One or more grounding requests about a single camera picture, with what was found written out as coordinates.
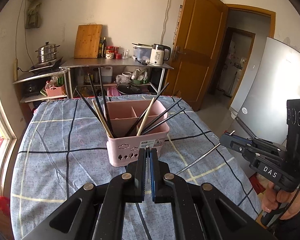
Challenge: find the metal chopstick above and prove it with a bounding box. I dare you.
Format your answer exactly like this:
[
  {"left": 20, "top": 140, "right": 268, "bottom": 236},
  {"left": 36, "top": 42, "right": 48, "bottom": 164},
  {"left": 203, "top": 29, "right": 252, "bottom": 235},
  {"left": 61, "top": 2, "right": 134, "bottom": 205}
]
[
  {"left": 176, "top": 142, "right": 221, "bottom": 175},
  {"left": 146, "top": 146, "right": 151, "bottom": 185}
]

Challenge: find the black chopstick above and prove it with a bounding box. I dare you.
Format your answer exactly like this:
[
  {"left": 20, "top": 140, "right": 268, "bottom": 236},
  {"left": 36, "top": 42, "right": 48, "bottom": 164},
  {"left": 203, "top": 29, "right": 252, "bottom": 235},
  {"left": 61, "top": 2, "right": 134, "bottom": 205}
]
[
  {"left": 98, "top": 67, "right": 114, "bottom": 138},
  {"left": 142, "top": 98, "right": 182, "bottom": 132},
  {"left": 88, "top": 73, "right": 105, "bottom": 121},
  {"left": 75, "top": 88, "right": 101, "bottom": 122},
  {"left": 141, "top": 107, "right": 185, "bottom": 135},
  {"left": 125, "top": 83, "right": 169, "bottom": 137}
]

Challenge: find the metal kitchen shelf table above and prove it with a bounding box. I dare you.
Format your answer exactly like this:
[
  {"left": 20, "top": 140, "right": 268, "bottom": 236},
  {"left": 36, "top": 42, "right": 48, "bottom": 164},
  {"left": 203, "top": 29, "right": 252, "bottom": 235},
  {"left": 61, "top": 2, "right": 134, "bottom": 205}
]
[{"left": 61, "top": 57, "right": 173, "bottom": 98}]

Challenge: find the person's right hand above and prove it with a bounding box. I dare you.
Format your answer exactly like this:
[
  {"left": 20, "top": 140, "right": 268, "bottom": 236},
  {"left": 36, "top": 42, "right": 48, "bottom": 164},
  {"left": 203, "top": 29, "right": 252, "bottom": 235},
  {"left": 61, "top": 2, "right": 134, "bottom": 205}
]
[{"left": 261, "top": 181, "right": 300, "bottom": 220}]

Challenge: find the pink utensil holder box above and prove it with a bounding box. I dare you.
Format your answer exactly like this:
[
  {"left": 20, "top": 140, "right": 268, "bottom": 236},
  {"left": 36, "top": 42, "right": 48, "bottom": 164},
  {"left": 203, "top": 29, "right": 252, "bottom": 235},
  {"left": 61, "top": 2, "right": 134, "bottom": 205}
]
[{"left": 107, "top": 100, "right": 170, "bottom": 167}]

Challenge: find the white refrigerator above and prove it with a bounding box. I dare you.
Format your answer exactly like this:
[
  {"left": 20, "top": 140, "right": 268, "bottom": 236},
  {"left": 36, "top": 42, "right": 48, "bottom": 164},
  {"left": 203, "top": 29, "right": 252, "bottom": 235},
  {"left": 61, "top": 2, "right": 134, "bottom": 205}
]
[{"left": 237, "top": 38, "right": 300, "bottom": 144}]

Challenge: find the blue checked tablecloth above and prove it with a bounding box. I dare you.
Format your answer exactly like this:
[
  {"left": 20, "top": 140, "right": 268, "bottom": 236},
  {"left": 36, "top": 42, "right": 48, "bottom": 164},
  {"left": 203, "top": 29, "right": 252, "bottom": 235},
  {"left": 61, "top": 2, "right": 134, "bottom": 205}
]
[{"left": 10, "top": 99, "right": 261, "bottom": 239}]

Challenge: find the brown wooden door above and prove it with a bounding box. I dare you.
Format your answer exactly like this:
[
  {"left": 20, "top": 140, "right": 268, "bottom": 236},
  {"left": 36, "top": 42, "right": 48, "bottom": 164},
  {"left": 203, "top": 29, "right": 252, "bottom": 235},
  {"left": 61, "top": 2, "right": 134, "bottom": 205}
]
[{"left": 165, "top": 0, "right": 229, "bottom": 111}]

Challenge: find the pink storage bin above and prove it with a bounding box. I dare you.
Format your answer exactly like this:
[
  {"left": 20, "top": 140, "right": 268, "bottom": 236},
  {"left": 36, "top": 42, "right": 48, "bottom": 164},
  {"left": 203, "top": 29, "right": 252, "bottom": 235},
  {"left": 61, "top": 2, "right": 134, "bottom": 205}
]
[{"left": 107, "top": 87, "right": 120, "bottom": 97}]

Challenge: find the white electric kettle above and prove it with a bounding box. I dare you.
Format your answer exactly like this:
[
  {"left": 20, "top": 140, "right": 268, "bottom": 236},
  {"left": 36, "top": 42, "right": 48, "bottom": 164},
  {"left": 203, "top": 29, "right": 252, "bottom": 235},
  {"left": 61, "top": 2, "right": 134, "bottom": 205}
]
[{"left": 149, "top": 44, "right": 171, "bottom": 66}]

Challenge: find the black frying pan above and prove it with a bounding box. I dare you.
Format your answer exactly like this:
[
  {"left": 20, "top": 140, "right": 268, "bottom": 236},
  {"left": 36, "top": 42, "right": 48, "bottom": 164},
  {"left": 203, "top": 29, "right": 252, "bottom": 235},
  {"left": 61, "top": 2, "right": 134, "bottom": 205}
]
[{"left": 116, "top": 83, "right": 149, "bottom": 95}]

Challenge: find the pink plastic basket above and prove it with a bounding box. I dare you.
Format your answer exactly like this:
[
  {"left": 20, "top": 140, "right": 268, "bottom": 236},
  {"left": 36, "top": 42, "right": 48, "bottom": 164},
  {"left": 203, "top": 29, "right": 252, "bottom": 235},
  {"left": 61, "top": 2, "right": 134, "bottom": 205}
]
[{"left": 45, "top": 81, "right": 66, "bottom": 97}]

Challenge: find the clear plastic food container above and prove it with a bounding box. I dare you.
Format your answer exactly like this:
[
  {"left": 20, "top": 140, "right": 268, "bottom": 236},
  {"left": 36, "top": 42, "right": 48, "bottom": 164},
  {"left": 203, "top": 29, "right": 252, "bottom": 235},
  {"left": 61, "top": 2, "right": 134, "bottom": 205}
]
[{"left": 132, "top": 43, "right": 152, "bottom": 61}]

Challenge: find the white plastic jug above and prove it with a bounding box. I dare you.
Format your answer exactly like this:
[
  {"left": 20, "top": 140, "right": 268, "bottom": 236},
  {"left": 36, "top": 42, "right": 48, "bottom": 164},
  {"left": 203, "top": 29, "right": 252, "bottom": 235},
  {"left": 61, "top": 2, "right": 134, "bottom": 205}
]
[{"left": 100, "top": 66, "right": 113, "bottom": 84}]

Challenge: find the low metal side shelf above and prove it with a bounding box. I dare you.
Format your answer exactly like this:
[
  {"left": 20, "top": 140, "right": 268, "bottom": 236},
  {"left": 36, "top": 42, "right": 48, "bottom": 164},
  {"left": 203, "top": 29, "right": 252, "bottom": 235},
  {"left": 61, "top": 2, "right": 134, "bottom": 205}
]
[{"left": 13, "top": 69, "right": 69, "bottom": 103}]

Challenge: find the clear drinking glass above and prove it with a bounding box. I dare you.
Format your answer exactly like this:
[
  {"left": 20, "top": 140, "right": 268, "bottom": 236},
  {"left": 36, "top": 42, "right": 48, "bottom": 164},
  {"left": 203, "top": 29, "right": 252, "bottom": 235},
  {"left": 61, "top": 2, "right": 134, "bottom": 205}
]
[{"left": 122, "top": 49, "right": 130, "bottom": 59}]

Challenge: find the induction cooker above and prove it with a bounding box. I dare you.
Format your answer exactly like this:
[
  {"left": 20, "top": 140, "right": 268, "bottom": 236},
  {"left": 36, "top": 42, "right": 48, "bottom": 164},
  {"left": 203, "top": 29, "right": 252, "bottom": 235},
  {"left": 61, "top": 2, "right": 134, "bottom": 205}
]
[{"left": 28, "top": 57, "right": 63, "bottom": 73}]

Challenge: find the red lidded jar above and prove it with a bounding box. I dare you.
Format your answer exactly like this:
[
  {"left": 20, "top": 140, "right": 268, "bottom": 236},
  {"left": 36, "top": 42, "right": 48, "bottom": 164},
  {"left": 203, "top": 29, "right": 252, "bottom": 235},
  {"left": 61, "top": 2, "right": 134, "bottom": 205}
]
[{"left": 105, "top": 46, "right": 115, "bottom": 59}]

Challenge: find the wooden cutting board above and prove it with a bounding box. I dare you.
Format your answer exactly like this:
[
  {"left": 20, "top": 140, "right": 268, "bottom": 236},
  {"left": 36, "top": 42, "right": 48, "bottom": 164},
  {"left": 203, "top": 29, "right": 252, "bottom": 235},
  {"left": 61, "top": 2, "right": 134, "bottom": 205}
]
[{"left": 74, "top": 24, "right": 103, "bottom": 59}]

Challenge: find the stainless steel steamer pot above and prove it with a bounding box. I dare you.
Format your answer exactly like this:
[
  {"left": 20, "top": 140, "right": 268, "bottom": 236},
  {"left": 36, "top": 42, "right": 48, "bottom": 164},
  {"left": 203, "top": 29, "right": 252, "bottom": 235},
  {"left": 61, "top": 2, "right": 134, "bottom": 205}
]
[{"left": 36, "top": 42, "right": 59, "bottom": 63}]

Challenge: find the dark sauce bottle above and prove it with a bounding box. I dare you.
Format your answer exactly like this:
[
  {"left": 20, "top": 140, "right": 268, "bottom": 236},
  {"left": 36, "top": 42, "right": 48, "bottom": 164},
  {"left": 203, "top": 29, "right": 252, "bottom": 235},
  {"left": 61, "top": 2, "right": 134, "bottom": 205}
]
[{"left": 101, "top": 37, "right": 107, "bottom": 58}]

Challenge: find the hanging grey green cloth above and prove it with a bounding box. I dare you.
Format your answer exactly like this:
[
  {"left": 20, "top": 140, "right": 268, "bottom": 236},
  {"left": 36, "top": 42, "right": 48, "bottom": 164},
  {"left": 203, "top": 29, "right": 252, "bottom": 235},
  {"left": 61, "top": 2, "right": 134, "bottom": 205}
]
[{"left": 25, "top": 0, "right": 42, "bottom": 29}]

